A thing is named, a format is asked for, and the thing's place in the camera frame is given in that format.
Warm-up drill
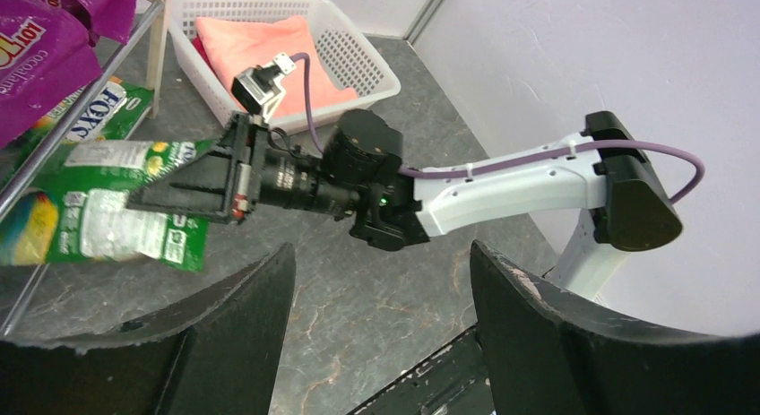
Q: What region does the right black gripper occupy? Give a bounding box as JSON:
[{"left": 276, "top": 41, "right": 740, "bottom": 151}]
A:
[{"left": 125, "top": 112, "right": 363, "bottom": 225}]

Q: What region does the purple candy bag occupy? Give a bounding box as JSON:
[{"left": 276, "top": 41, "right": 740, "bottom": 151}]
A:
[
  {"left": 42, "top": 0, "right": 137, "bottom": 44},
  {"left": 1, "top": 0, "right": 101, "bottom": 146}
]

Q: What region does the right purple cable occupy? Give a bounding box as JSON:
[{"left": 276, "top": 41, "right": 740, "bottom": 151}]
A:
[{"left": 267, "top": 51, "right": 708, "bottom": 205}]

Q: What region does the cream metal shelf rack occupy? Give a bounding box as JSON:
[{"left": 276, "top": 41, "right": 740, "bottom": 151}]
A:
[{"left": 1, "top": 0, "right": 168, "bottom": 316}]

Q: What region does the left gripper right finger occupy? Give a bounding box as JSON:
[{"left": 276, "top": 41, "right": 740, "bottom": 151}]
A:
[{"left": 470, "top": 240, "right": 759, "bottom": 414}]

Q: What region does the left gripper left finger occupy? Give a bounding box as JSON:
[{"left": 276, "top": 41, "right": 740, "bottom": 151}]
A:
[{"left": 1, "top": 243, "right": 297, "bottom": 414}]

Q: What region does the white plastic basket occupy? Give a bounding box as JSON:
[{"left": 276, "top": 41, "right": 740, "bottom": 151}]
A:
[{"left": 168, "top": 0, "right": 401, "bottom": 125}]

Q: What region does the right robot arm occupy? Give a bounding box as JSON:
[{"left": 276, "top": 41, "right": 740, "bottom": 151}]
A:
[{"left": 126, "top": 109, "right": 683, "bottom": 298}]

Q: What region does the pink folded cloth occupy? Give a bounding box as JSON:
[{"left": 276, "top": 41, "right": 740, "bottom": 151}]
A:
[{"left": 194, "top": 15, "right": 358, "bottom": 110}]

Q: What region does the green candy bag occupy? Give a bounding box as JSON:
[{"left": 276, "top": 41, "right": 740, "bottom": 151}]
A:
[
  {"left": 1, "top": 76, "right": 155, "bottom": 181},
  {"left": 1, "top": 140, "right": 212, "bottom": 272}
]

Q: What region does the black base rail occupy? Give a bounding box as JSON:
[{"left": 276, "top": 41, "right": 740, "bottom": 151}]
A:
[{"left": 350, "top": 325, "right": 496, "bottom": 415}]

